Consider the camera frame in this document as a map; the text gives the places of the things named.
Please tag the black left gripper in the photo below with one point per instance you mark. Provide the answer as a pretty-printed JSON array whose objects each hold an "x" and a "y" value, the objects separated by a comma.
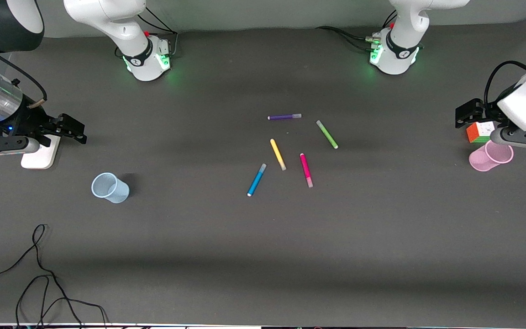
[{"x": 490, "y": 113}]

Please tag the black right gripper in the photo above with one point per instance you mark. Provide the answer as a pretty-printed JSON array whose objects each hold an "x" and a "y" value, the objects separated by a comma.
[{"x": 29, "y": 119}]

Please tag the pink marker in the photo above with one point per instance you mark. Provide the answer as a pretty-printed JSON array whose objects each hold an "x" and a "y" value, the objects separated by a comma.
[{"x": 305, "y": 168}]

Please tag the blue marker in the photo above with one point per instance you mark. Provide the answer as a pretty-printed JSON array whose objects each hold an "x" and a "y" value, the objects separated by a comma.
[{"x": 256, "y": 180}]

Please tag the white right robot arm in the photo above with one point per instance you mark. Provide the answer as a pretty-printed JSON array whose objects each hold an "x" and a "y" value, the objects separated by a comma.
[{"x": 107, "y": 13}]

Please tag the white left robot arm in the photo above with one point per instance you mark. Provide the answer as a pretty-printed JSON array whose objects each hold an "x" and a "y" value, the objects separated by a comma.
[{"x": 400, "y": 59}]

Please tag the colourful puzzle cube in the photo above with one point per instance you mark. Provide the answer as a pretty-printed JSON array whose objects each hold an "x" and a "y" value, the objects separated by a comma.
[{"x": 475, "y": 132}]

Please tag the white power adapter box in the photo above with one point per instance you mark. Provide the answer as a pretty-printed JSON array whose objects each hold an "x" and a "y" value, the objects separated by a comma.
[{"x": 39, "y": 159}]

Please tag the translucent pink plastic cup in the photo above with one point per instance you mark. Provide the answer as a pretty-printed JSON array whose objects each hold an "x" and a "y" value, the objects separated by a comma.
[{"x": 486, "y": 162}]

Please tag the translucent blue plastic cup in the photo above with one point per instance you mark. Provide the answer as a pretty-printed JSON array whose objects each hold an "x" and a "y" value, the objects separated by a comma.
[{"x": 117, "y": 194}]

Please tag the green marker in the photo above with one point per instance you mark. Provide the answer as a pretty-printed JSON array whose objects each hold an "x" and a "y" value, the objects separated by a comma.
[{"x": 327, "y": 134}]

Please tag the purple marker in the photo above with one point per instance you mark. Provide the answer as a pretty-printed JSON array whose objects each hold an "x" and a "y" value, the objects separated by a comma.
[{"x": 283, "y": 117}]

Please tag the yellow marker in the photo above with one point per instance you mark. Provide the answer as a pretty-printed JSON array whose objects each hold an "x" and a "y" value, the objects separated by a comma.
[{"x": 277, "y": 154}]

